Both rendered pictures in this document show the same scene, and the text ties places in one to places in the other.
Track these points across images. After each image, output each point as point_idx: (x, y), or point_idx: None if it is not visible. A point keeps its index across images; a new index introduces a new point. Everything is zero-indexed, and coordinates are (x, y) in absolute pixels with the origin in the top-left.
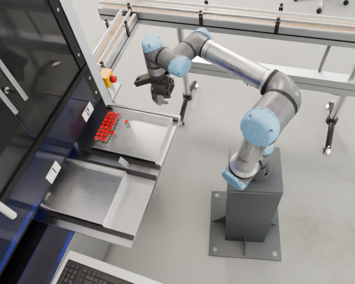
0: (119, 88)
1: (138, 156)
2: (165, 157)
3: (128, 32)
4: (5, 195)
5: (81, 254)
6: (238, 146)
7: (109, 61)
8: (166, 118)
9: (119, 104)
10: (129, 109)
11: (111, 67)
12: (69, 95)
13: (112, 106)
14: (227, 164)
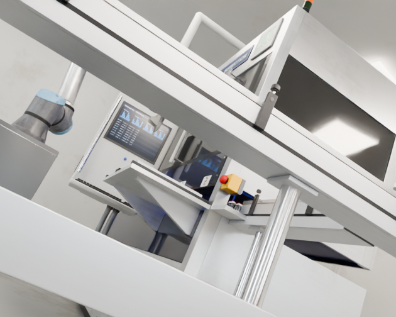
0: (221, 206)
1: None
2: (118, 172)
3: (308, 205)
4: (181, 163)
5: (127, 206)
6: (48, 146)
7: (265, 205)
8: (143, 164)
9: (200, 200)
10: (185, 189)
11: (260, 216)
12: (214, 153)
13: (200, 194)
14: (71, 119)
